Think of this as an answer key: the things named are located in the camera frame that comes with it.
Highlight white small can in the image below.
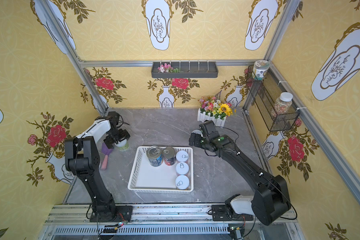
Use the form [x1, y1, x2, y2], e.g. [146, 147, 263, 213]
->
[115, 139, 129, 152]

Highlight pink small can front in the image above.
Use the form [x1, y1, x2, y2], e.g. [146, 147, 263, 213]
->
[176, 151, 189, 163]

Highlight pink small can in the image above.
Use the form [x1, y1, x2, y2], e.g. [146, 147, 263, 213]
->
[176, 151, 189, 163]
[176, 162, 190, 176]

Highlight pink small can back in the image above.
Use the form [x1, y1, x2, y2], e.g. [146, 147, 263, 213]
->
[176, 162, 190, 176]

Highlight red labelled tin can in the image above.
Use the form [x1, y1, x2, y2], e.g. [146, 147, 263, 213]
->
[162, 147, 176, 166]

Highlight blue labelled tin can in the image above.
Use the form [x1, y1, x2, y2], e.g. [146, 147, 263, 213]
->
[147, 146, 163, 167]

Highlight white plastic basket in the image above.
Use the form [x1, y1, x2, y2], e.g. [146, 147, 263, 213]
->
[128, 146, 194, 194]

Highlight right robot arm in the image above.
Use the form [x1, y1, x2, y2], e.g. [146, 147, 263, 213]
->
[189, 121, 295, 226]

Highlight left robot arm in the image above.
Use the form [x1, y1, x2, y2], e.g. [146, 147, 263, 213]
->
[64, 111, 133, 223]

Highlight purple small object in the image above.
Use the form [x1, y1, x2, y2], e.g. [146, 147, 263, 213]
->
[100, 143, 114, 170]

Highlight flower box white fence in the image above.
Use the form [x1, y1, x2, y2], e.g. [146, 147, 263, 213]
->
[197, 96, 234, 127]

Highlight pink artificial flowers on shelf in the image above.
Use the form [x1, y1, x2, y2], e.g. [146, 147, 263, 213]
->
[158, 63, 181, 73]

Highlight clear jar white lid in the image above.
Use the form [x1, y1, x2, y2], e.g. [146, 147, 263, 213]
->
[272, 92, 293, 117]

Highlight patterned jar on rack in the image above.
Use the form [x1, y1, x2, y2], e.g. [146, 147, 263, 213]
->
[252, 60, 270, 81]

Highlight grey wall shelf tray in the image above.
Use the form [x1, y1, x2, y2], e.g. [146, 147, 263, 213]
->
[151, 60, 219, 79]

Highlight black wire wall basket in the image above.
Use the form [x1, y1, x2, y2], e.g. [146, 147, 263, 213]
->
[250, 70, 300, 132]

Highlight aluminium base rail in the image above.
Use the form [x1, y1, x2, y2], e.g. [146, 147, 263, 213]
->
[38, 203, 305, 240]

